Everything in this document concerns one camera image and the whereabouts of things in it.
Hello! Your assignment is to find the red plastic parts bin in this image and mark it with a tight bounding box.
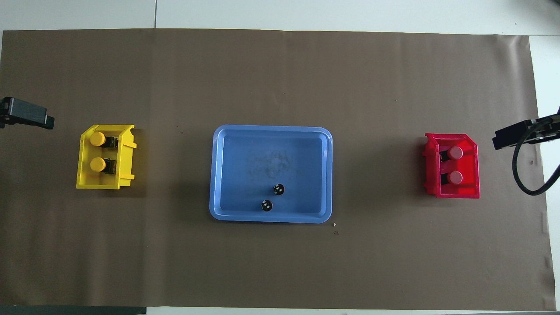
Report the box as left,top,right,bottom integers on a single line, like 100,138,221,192
423,133,480,199

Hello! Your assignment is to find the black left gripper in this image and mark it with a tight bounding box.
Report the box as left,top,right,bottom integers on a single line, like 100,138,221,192
0,97,55,130

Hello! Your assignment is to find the brown paper table mat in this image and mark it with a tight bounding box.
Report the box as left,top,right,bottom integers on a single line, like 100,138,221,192
0,28,556,310

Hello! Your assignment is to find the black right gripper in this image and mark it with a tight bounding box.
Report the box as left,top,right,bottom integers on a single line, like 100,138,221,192
492,107,560,150

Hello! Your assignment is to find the yellow push button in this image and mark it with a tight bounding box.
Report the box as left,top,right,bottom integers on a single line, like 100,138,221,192
90,157,119,174
90,131,119,148

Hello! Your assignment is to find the blue plastic tray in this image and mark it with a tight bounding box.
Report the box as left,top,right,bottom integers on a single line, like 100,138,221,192
209,125,333,224

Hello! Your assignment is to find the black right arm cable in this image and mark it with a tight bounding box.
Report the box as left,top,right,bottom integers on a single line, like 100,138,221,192
512,120,560,196

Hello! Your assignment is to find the yellow plastic parts bin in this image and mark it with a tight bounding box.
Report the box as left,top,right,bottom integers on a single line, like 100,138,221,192
76,124,137,190

